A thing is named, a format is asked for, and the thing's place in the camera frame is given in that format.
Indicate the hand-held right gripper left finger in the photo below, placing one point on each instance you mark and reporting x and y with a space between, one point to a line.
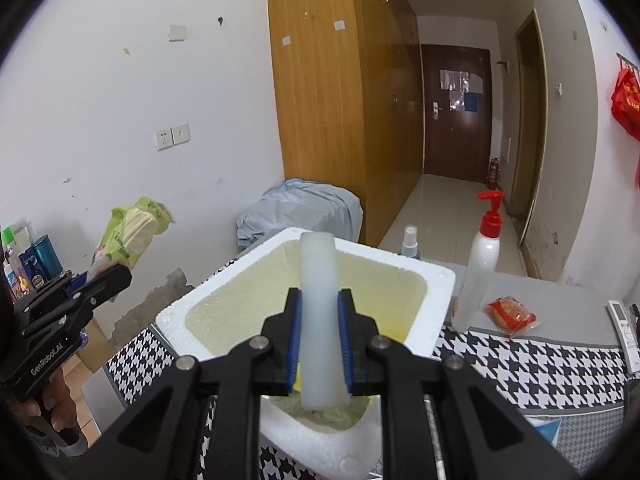
295 342

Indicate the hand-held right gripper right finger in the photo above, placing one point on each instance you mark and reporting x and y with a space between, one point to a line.
345 342

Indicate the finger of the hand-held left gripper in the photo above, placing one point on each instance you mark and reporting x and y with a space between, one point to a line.
107 282
75 284

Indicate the white plastic tube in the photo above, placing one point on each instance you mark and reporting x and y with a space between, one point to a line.
317 310

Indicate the white foam box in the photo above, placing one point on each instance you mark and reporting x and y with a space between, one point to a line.
250 310

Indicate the person's left hand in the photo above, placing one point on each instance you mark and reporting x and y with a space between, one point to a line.
55 402

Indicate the green yellow plastic package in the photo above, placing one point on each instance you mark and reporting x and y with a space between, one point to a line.
127 232

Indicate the cardboard box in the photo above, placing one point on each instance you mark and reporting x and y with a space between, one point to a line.
94 347

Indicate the white green carton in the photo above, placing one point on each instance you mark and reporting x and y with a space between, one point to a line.
17 240

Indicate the clear spray bottle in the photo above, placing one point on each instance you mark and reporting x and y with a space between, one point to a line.
410 245

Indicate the light blue cloth heap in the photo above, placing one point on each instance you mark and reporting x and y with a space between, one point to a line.
300 210

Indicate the white pump bottle red top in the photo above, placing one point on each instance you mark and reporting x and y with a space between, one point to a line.
482 260

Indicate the red snack packet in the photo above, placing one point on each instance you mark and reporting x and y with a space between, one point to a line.
511 315

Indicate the houndstooth table cloth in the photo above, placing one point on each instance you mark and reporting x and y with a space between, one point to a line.
525 365

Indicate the red fire extinguisher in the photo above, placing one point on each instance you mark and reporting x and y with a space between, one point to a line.
494 175

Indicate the dark brown door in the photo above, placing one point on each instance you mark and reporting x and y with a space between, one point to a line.
455 130

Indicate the wooden wardrobe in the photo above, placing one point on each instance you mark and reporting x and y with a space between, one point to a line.
325 85

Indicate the white remote control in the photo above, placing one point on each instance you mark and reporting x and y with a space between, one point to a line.
625 330

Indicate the red plastic bag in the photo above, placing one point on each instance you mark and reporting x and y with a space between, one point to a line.
627 105

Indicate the white wall socket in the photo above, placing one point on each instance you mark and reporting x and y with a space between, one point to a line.
163 140

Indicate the white wall junction box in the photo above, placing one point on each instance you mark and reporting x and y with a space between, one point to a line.
177 33

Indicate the wall hook rack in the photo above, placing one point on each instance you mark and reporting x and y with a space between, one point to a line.
629 60

